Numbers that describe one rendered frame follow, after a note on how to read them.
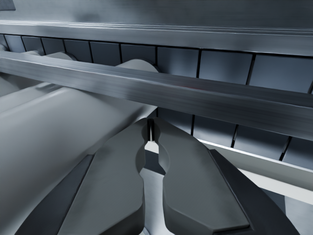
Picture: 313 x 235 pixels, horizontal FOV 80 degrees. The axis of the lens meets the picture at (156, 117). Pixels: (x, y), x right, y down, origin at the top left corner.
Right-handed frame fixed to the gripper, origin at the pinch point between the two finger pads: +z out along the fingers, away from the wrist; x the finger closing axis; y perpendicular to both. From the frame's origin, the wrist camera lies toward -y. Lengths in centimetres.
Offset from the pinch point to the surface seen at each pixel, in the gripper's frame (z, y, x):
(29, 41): 14.8, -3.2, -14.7
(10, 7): 14.4, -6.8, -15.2
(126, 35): 7.6, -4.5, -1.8
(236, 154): 0.2, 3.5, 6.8
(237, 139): 2.0, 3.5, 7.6
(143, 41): 6.8, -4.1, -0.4
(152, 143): 2.2, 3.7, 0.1
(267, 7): 6.4, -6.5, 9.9
